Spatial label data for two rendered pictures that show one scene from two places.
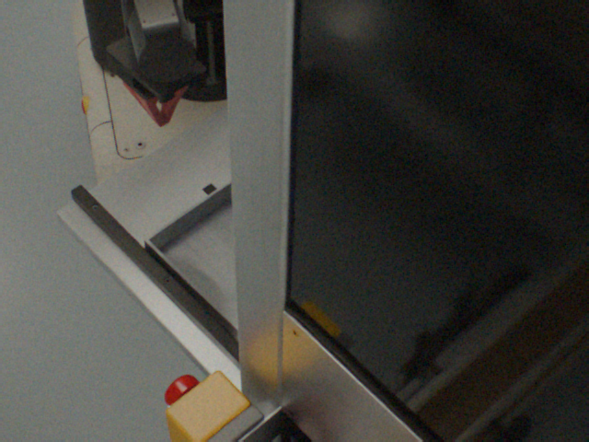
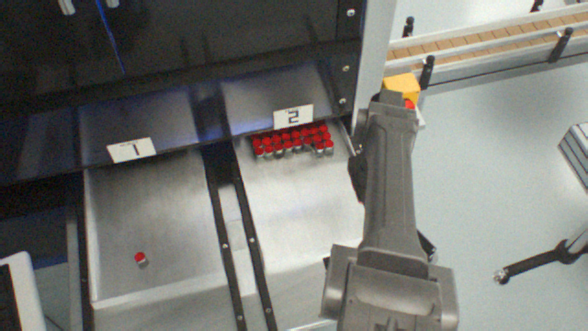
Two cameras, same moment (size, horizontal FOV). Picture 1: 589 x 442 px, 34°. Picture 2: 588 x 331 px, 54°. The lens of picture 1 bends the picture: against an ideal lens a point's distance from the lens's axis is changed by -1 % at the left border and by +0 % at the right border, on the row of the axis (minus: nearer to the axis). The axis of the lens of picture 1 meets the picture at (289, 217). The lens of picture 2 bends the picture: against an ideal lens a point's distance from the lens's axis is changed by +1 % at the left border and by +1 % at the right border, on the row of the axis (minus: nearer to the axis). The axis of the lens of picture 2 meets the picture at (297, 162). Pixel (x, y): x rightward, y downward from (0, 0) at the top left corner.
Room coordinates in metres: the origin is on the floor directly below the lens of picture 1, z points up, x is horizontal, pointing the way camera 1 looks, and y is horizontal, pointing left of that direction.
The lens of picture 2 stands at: (1.25, 0.28, 1.98)
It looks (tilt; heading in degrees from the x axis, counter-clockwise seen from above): 57 degrees down; 209
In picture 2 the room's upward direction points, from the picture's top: straight up
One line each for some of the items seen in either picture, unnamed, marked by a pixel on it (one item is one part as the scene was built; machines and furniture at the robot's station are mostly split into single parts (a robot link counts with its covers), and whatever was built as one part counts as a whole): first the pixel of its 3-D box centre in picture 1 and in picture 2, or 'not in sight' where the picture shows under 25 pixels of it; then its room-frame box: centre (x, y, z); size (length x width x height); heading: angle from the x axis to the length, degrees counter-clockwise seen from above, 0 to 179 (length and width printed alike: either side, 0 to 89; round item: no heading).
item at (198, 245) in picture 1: (310, 272); (303, 182); (0.68, -0.03, 0.90); 0.34 x 0.26 x 0.04; 45
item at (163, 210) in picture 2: not in sight; (150, 216); (0.91, -0.27, 0.90); 0.34 x 0.26 x 0.04; 44
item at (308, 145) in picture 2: not in sight; (293, 149); (0.62, -0.09, 0.90); 0.18 x 0.02 x 0.05; 135
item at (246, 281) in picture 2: not in sight; (241, 256); (0.90, -0.05, 0.91); 0.14 x 0.03 x 0.06; 43
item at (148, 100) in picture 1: (153, 88); not in sight; (0.77, 0.16, 1.12); 0.07 x 0.07 x 0.09; 44
